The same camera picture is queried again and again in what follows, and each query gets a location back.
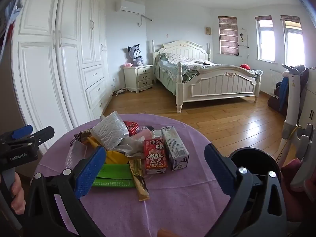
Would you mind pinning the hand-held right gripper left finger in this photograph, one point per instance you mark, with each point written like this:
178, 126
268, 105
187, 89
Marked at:
90, 170

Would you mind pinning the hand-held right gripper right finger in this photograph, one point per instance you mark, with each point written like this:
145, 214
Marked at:
219, 170

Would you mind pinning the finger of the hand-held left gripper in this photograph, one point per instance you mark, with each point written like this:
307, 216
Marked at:
22, 132
42, 133

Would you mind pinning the black trash bin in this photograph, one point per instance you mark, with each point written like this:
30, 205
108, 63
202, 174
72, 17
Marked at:
254, 160

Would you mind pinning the person's left hand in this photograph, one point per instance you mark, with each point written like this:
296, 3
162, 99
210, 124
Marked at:
17, 195

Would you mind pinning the person's right hand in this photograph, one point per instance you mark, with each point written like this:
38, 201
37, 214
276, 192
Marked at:
167, 233

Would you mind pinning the clear ribbed plastic packet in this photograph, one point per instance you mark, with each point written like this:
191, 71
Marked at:
74, 155

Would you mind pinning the green packet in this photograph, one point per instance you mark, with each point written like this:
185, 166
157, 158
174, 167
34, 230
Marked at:
113, 175

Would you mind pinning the yellow plastic bag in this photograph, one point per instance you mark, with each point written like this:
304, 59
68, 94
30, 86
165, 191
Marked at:
116, 156

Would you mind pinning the brown snack wrapper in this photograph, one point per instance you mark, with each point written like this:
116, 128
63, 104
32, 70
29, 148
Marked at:
80, 135

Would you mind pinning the purple tablecloth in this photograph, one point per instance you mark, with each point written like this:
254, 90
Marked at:
185, 197

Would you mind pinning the silver foil bag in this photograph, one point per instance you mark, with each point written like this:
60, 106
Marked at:
111, 130

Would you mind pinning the gold wrapper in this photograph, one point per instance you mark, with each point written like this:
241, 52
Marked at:
138, 177

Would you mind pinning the white grey milk carton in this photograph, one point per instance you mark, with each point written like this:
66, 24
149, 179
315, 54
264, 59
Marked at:
175, 148

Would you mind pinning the white wardrobe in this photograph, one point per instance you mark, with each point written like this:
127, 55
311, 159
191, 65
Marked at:
49, 79

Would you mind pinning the small red box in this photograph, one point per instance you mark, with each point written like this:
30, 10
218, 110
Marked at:
132, 127

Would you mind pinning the red milk carton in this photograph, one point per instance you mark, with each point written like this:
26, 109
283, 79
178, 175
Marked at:
155, 158

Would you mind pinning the pink seat cushion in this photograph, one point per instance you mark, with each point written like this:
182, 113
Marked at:
293, 177

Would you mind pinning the white power strip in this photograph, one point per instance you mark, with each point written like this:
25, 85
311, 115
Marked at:
121, 91

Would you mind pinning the cream wooden bed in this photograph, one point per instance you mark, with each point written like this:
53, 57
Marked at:
222, 84

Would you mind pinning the dark red armchair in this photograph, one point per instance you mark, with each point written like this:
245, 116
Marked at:
275, 102

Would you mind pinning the white radiator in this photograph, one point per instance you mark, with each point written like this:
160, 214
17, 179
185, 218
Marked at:
270, 81

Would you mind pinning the blue cloth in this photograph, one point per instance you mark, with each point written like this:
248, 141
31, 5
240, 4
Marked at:
285, 88

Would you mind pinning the cream nightstand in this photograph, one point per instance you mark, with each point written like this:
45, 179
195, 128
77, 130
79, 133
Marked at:
142, 79

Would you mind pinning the red cushion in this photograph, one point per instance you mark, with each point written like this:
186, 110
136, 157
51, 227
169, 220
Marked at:
245, 66

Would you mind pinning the green bedspread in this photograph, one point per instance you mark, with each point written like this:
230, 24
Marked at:
167, 76

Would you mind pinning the small pink plush toy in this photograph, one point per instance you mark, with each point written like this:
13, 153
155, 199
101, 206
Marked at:
128, 65

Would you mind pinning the white dresser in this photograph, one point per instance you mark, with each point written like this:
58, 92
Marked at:
311, 103

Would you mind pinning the floral quilt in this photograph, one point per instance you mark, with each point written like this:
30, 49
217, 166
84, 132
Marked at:
182, 59

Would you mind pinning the purple plush toy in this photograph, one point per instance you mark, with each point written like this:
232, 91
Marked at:
135, 54

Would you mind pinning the patterned roman blind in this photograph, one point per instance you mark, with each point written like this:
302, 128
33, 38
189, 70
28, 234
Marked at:
228, 35

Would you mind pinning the white framed window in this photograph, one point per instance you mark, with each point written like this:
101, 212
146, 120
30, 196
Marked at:
266, 42
293, 44

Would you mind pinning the white air conditioner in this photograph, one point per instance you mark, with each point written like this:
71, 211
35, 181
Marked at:
130, 7

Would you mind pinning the wall poster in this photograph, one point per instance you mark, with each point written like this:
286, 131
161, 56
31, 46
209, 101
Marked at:
242, 37

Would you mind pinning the wooden wall ornament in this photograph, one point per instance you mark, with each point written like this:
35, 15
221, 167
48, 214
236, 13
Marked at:
208, 30

